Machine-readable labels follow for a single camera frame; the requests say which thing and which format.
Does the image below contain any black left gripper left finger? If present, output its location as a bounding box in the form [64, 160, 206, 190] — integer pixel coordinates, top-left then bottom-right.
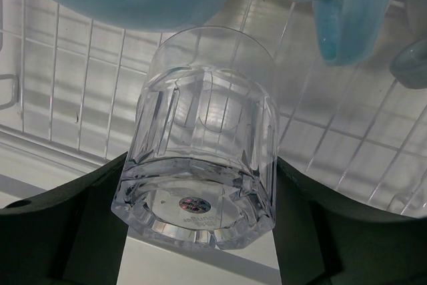
[1, 155, 128, 284]

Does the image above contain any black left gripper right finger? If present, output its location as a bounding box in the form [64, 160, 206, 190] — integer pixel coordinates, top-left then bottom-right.
[273, 159, 426, 284]

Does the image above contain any clear glass cup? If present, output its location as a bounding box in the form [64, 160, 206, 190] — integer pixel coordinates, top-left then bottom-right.
[111, 26, 280, 250]

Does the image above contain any white wire dish rack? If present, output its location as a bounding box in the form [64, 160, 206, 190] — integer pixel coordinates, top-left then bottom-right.
[1, 0, 426, 217]

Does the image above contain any grey footed mug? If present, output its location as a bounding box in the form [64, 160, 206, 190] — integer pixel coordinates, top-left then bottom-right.
[390, 0, 426, 89]

